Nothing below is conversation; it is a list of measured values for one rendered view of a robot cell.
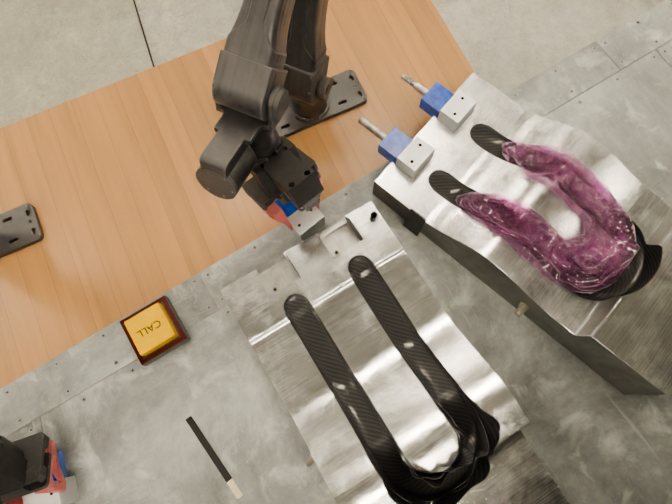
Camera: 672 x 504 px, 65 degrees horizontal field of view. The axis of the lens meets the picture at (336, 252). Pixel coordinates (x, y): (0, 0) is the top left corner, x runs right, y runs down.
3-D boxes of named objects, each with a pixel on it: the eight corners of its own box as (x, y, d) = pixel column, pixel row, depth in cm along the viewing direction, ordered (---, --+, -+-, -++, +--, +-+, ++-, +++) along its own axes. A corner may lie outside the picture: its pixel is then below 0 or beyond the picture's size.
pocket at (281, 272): (257, 275, 81) (253, 270, 78) (287, 257, 82) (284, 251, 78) (272, 300, 80) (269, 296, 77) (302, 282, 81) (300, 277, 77)
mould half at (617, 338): (372, 193, 90) (375, 166, 79) (466, 90, 95) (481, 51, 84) (623, 394, 81) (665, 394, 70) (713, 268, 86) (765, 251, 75)
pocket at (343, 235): (318, 239, 83) (316, 232, 79) (346, 222, 83) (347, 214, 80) (333, 263, 81) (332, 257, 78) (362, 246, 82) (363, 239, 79)
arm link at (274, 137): (268, 173, 71) (244, 134, 66) (235, 171, 74) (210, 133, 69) (290, 138, 74) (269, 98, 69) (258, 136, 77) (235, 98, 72)
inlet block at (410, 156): (350, 137, 90) (350, 121, 84) (369, 117, 91) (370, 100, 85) (410, 184, 87) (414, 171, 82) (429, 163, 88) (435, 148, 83)
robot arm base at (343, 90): (371, 76, 87) (352, 43, 89) (258, 123, 85) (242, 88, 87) (369, 102, 95) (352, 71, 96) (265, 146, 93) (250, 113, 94)
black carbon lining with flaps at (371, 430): (278, 306, 78) (269, 294, 69) (370, 250, 80) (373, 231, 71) (409, 527, 70) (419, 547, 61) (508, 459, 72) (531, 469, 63)
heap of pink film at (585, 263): (445, 210, 83) (455, 191, 75) (513, 131, 86) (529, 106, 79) (585, 319, 78) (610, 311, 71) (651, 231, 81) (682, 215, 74)
